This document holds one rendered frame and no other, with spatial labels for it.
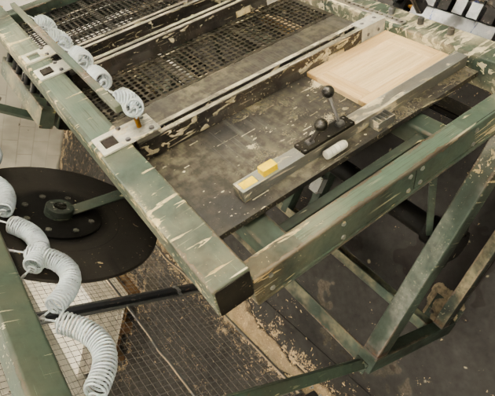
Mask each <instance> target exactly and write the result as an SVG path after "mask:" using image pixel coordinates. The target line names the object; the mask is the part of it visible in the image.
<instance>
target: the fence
mask: <svg viewBox="0 0 495 396"><path fill-rule="evenodd" d="M467 59H468V56H467V55H465V54H462V53H459V52H457V51H455V52H453V53H451V54H450V55H449V56H447V57H445V58H443V59H441V60H440V61H438V62H437V63H435V64H433V65H431V66H430V67H429V68H426V69H425V70H423V71H421V72H420V73H418V74H416V75H414V76H413V77H412V78H410V79H408V80H406V81H404V82H403V83H401V84H400V85H398V86H396V87H395V88H393V89H392V90H389V91H388V92H386V93H385V94H383V95H381V96H380V97H378V98H376V99H375V100H373V101H371V102H369V103H368V104H366V105H364V106H363V107H361V108H359V109H358V110H356V111H355V112H352V113H351V114H349V115H348V116H346V117H347V118H349V119H351V120H353V121H354V122H355V124H354V125H353V126H352V127H350V128H349V129H347V130H345V131H343V132H342V133H341V134H339V135H337V136H335V137H334V138H332V139H331V140H329V141H327V142H325V143H324V144H323V145H321V146H319V147H317V148H316V149H314V150H313V151H311V152H309V153H307V154H306V155H304V154H302V153H301V152H300V151H299V150H297V149H296V148H292V149H291V150H289V151H287V152H286V153H284V154H282V155H281V156H278V157H277V158H276V159H274V160H273V161H274V162H276V163H277V166H278V169H277V170H275V171H274V172H273V173H271V174H269V175H267V176H265V177H263V176H262V175H261V174H260V173H258V170H255V171H254V172H252V173H250V174H249V175H247V176H246V177H244V178H242V179H240V180H239V181H237V182H235V183H233V188H234V192H235V194H236V195H237V196H238V197H239V198H240V199H241V200H243V201H244V202H245V203H246V202H248V201H249V200H251V199H253V198H254V197H256V196H257V195H259V194H260V193H262V192H264V191H266V190H267V189H268V188H270V187H272V186H273V185H276V184H277V183H278V182H280V181H282V180H283V179H285V178H286V177H288V176H289V175H291V174H293V173H295V172H296V171H298V170H299V169H301V168H302V167H304V166H306V165H307V164H308V163H311V162H312V161H314V160H315V159H317V158H318V157H320V156H322V155H323V154H322V152H323V151H324V150H325V149H327V148H329V147H331V146H332V145H334V144H335V143H337V142H338V141H341V140H347V139H349V138H351V137H353V136H354V135H355V134H357V133H359V132H360V131H362V130H364V129H365V128H367V127H369V120H370V119H371V118H372V117H373V116H375V115H377V114H378V113H380V112H382V111H383V110H385V109H386V110H387V111H389V112H393V111H394V110H396V109H397V108H399V107H401V106H402V105H404V104H405V103H407V102H409V101H411V100H412V99H413V98H415V97H417V96H419V95H420V94H422V93H423V92H425V91H426V90H428V89H430V88H431V87H433V86H435V85H436V84H438V83H440V82H441V81H442V80H444V79H446V78H448V77H449V76H451V75H452V74H454V73H455V72H458V71H459V70H460V69H461V68H464V67H465V66H466V63H467ZM251 176H253V177H254V178H255V179H257V180H258V181H257V182H256V183H255V184H253V185H251V186H249V187H247V188H246V189H242V188H241V187H240V186H239V185H238V184H239V183H241V182H242V181H244V180H246V179H247V178H249V177H251Z"/></svg>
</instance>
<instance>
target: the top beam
mask: <svg viewBox="0 0 495 396"><path fill-rule="evenodd" d="M0 43H1V44H2V45H3V46H4V47H5V48H6V50H7V51H8V52H9V54H10V55H11V56H12V57H13V59H14V60H15V61H16V62H17V63H18V64H19V66H20V67H21V68H22V70H23V71H24V72H25V74H26V75H27V76H28V78H29V79H30V80H31V81H32V82H33V83H34V84H35V86H36V87H37V88H38V90H39V91H40V92H41V94H42V95H43V96H44V98H45V99H46V100H47V101H48V102H49V103H50V105H51V106H52V107H53V109H54V110H55V111H56V112H57V114H58V115H59V116H60V117H61V118H62V119H63V121H64V122H65V123H66V125H67V126H68V127H69V129H70V130H71V132H72V133H73V134H74V135H75V136H76V137H77V138H78V140H79V141H80V142H81V144H82V145H83V146H84V148H85V149H86V150H87V152H88V153H89V154H90V155H91V156H92V157H93V159H94V160H95V161H96V162H97V164H98V165H99V166H100V168H101V169H102V170H103V171H104V172H105V173H106V175H107V176H108V177H109V179H110V180H111V181H112V183H113V184H114V185H115V187H116V188H117V189H118V190H119V191H120V192H121V193H122V195H123V196H124V197H125V199H126V200H127V201H128V203H129V204H130V205H131V207H132V208H133V209H134V210H135V211H136V212H137V214H138V215H139V216H140V217H141V219H142V220H143V221H144V223H145V224H146V225H147V226H148V227H149V228H150V230H151V231H152V232H153V234H154V235H155V236H156V238H157V239H158V240H159V242H160V243H161V244H162V245H163V246H164V247H165V248H166V250H167V251H168V252H169V254H170V255H171V256H172V258H173V259H174V260H175V262H176V263H177V264H178V265H179V266H180V267H181V269H182V270H183V271H184V272H185V274H186V275H187V276H188V278H189V279H190V280H191V281H192V282H193V283H194V285H195V286H196V287H197V289H198V290H199V291H200V293H201V294H202V295H203V297H204V298H205V299H206V300H207V301H208V302H209V304H210V305H211V306H212V308H213V309H214V310H215V312H216V313H217V314H218V315H219V316H224V315H225V314H227V313H228V312H229V311H230V310H232V309H234V308H235V307H237V306H238V305H240V304H241V303H242V302H243V301H245V300H246V299H248V298H249V297H251V296H252V295H253V294H254V288H253V284H252V280H251V274H250V270H249V268H248V266H247V265H246V264H245V263H244V262H243V261H242V260H241V259H240V258H239V257H238V256H237V255H236V254H235V253H234V252H233V250H232V249H231V248H230V247H229V246H228V245H227V244H226V243H225V242H224V241H223V240H222V239H221V238H220V237H219V235H218V234H217V233H216V232H215V231H214V230H213V229H212V228H211V227H210V226H209V225H208V224H207V223H206V222H205V221H204V220H203V219H202V218H201V217H200V216H199V215H198V214H197V213H196V212H195V211H194V210H193V209H192V208H191V206H190V205H189V204H188V203H187V202H186V201H185V200H184V199H183V198H182V197H181V196H180V195H179V194H178V193H177V191H176V190H175V189H174V188H173V187H172V186H171V185H170V184H169V183H168V182H167V181H166V180H165V179H164V178H163V176H162V175H161V174H160V173H159V172H158V171H157V170H156V169H155V168H154V167H153V166H152V165H151V164H150V163H149V162H148V160H147V159H146V158H145V157H144V156H143V155H142V154H141V153H140V152H139V151H138V150H137V149H136V148H135V147H134V146H133V145H132V144H130V145H128V146H126V147H124V148H121V149H120V150H119V151H117V152H114V153H112V154H111V155H108V156H106V157H104V156H103V155H102V154H101V152H100V151H99V150H98V149H97V147H96V146H95V145H94V144H93V142H92V141H91V140H93V139H94V138H97V137H99V136H101V135H102V134H105V133H107V132H109V131H111V130H114V129H115V128H116V127H115V126H114V125H113V124H112V123H111V122H110V121H109V120H108V119H107V118H106V117H105V115H104V114H103V113H102V112H101V111H100V110H99V109H98V108H97V107H96V106H95V105H94V104H93V103H92V102H91V100H90V99H89V98H88V97H87V96H86V95H85V94H84V93H83V92H82V91H81V90H80V89H79V88H78V87H77V86H76V85H75V84H74V83H73V82H72V81H71V80H70V79H69V78H68V77H67V76H66V75H65V74H64V73H61V74H59V75H57V76H54V77H53V78H51V79H47V80H46V81H43V82H41V80H40V79H39V78H38V77H37V75H36V74H35V73H34V72H33V71H34V70H37V69H39V68H42V67H44V66H46V65H48V64H52V63H53V61H52V60H51V59H50V58H49V57H48V58H46V59H44V60H41V61H39V62H37V63H34V64H31V65H29V66H28V65H27V64H26V63H25V61H24V60H23V59H22V58H21V56H22V55H24V54H26V53H30V52H31V51H34V50H37V49H39V46H38V45H37V44H36V43H35V41H34V40H33V39H32V38H31V37H30V36H29V35H28V34H27V33H26V32H25V31H24V30H23V29H22V28H21V27H20V25H19V24H18V23H17V22H16V21H15V20H14V19H13V18H12V17H11V16H10V15H9V14H8V13H7V12H6V11H5V10H4V9H3V8H2V7H1V6H0Z"/></svg>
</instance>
